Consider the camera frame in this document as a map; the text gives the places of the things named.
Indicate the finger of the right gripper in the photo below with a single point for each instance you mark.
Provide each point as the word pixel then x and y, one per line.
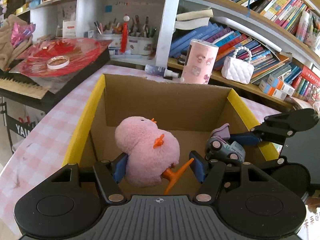
pixel 243 137

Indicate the yellow cardboard box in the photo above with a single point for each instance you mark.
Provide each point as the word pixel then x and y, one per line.
pixel 189 111

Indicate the orange blue box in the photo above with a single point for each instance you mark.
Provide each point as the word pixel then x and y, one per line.
pixel 269 90
pixel 280 85

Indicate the beige cloth bundle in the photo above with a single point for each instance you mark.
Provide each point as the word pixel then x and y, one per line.
pixel 13 43

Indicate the black keyboard piano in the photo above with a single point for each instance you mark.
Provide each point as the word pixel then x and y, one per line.
pixel 43 93

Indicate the pink cartoon cylinder canister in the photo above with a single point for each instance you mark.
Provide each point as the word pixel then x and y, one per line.
pixel 199 62

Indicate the pink plush chick toy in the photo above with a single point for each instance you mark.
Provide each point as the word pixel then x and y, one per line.
pixel 152 153

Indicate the lower orange blue box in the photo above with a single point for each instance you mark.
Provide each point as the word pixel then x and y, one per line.
pixel 269 90

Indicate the small spray bottle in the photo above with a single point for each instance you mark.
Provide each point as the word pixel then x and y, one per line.
pixel 160 71

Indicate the small toy car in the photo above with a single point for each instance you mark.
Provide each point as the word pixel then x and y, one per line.
pixel 218 147

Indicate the white quilted pearl handbag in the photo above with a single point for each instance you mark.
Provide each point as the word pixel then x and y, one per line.
pixel 238 70

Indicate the white pen holder box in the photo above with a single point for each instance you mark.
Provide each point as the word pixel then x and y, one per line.
pixel 134 46

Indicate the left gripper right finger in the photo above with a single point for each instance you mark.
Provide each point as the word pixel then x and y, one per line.
pixel 209 174

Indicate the pink cartoon table mat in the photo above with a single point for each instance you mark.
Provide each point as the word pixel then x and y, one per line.
pixel 43 151

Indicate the upper orange blue box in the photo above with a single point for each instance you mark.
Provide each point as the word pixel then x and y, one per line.
pixel 280 85

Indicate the red thick book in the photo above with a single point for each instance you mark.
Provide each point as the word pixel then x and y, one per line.
pixel 310 76

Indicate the red hanging tassel ornament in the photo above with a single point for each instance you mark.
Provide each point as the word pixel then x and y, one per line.
pixel 125 32

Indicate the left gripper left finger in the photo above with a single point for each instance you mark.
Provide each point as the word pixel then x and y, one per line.
pixel 108 175

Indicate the white tape roll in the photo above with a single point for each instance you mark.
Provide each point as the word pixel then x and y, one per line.
pixel 58 62

